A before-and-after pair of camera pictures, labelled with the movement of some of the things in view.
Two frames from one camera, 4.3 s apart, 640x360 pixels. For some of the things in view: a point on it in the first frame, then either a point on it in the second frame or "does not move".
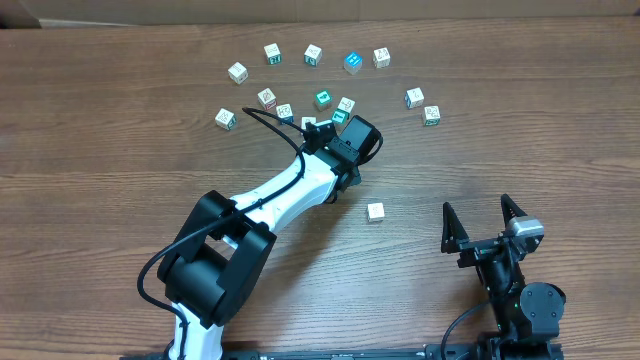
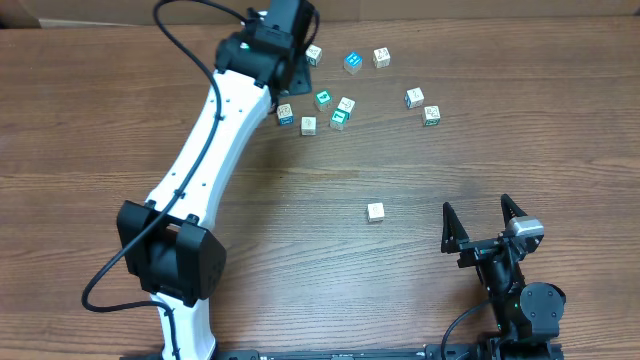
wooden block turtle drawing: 375,212 does not move
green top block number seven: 340,116 does not move
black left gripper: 355,169 → 298,79
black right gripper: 476,250 does not move
